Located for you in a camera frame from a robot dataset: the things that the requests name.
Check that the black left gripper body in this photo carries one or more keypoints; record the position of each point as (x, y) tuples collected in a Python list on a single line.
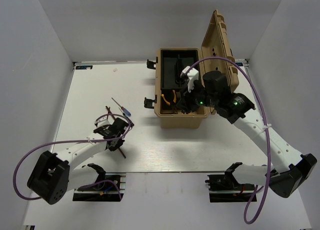
[(118, 144)]

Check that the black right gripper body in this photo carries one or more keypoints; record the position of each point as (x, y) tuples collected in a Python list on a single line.
[(198, 97)]

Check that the tan plastic toolbox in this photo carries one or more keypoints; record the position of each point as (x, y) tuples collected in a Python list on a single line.
[(215, 54)]

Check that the yellow handled needle-nose pliers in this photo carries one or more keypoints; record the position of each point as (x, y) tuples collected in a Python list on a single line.
[(174, 98)]

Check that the black toolbox tray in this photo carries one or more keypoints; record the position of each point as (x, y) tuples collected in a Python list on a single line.
[(172, 62)]

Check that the yellow handled small pliers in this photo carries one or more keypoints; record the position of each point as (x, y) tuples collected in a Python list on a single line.
[(168, 99)]

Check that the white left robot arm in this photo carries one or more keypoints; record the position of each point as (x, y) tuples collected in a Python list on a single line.
[(56, 173)]

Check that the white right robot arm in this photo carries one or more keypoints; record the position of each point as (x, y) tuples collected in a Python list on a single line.
[(287, 168)]

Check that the small dark hex key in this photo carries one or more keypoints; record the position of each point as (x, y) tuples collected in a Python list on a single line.
[(110, 113)]

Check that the black front toolbox latch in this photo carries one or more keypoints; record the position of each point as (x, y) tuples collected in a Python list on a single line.
[(150, 103)]

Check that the black toolbox latch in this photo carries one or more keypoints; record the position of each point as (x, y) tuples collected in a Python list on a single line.
[(150, 103), (152, 64)]

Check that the black rear toolbox latch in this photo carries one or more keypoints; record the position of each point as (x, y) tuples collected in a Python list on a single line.
[(152, 64)]

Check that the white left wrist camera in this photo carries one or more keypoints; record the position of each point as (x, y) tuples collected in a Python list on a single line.
[(102, 122)]

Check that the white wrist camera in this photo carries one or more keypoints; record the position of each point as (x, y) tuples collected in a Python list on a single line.
[(102, 122), (191, 75)]

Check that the blue handled screwdriver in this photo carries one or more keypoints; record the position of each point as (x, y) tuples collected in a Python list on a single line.
[(119, 105)]

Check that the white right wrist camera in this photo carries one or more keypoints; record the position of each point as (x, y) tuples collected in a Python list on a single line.
[(191, 75)]

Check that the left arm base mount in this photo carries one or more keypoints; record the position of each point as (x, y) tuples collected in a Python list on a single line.
[(103, 192)]

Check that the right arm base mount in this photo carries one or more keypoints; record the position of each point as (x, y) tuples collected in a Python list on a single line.
[(222, 191)]

